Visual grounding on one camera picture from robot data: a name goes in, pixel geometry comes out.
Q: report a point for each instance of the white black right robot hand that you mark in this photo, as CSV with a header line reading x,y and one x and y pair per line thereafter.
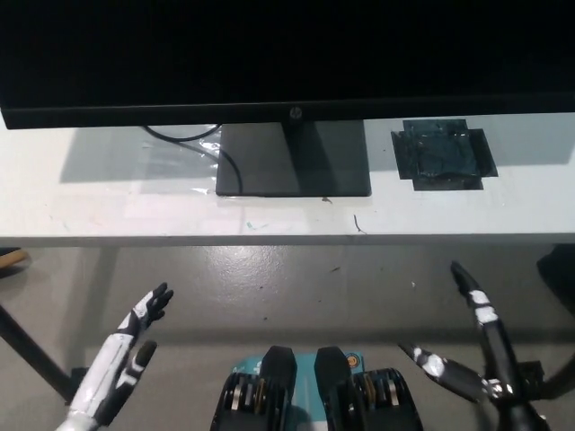
x,y
498,350

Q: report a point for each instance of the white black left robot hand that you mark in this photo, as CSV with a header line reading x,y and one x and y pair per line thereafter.
x,y
103,377

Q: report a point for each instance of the black HP monitor screen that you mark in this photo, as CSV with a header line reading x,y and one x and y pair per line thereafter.
x,y
224,54

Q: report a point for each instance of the black monitor stand base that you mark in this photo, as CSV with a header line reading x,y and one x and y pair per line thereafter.
x,y
314,170

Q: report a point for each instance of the black floor tape patch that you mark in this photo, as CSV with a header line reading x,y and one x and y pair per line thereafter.
x,y
78,379
534,375

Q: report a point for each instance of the black table leg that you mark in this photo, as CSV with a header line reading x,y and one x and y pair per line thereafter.
x,y
563,375
31,354

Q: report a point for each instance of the grey table leg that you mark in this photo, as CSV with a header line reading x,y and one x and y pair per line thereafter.
x,y
99,287

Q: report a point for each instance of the black bulky object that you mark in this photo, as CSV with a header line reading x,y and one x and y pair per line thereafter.
x,y
559,274

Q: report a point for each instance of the wooden object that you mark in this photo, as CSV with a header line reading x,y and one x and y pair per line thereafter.
x,y
11,258

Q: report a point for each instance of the black tape patch on table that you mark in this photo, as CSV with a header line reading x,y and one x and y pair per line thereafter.
x,y
442,157

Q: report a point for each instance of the clear plastic film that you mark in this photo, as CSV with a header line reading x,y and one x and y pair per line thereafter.
x,y
179,166

